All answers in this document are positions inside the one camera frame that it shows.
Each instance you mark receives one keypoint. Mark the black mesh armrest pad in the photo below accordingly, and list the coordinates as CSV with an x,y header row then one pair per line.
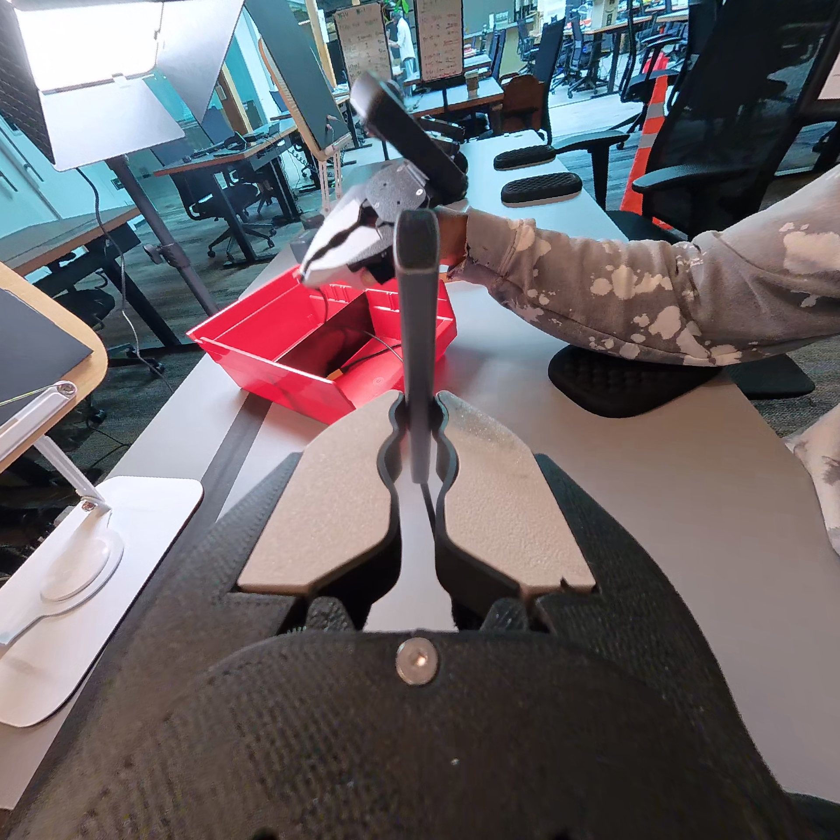
x,y
541,189
525,157
623,387

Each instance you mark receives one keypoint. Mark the wooden top standing desk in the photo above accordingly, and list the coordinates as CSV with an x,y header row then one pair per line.
x,y
223,154

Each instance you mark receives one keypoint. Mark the paper coffee cup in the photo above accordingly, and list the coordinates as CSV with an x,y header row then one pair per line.
x,y
472,84

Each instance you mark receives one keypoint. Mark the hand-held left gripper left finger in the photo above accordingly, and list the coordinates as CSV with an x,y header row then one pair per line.
x,y
321,518

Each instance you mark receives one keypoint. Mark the black light stand pole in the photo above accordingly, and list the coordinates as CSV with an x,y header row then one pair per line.
x,y
164,243

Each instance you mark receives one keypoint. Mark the grey usb hub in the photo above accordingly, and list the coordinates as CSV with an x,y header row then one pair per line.
x,y
417,341

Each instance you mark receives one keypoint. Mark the whiteboard with writing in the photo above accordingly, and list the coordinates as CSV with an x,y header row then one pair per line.
x,y
439,39
361,43

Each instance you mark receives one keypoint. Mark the orange traffic cone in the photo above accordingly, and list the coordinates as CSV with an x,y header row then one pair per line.
x,y
649,144

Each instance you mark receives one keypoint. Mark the person's right forearm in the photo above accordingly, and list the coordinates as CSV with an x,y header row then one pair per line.
x,y
656,289

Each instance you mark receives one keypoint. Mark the person's right hand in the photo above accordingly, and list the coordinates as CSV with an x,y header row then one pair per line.
x,y
451,236

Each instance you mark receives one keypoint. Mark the black mesh office chair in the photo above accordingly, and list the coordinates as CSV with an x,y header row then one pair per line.
x,y
735,118

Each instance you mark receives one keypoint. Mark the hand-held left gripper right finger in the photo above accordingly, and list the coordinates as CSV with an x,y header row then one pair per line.
x,y
512,518

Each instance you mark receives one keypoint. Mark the red plastic bin black divider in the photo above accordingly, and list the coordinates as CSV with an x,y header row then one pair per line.
x,y
262,354

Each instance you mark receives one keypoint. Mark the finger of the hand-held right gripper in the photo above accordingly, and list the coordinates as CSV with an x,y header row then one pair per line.
x,y
341,259
344,213

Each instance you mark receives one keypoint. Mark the studio light panel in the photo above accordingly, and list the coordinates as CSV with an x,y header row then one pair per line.
x,y
98,98

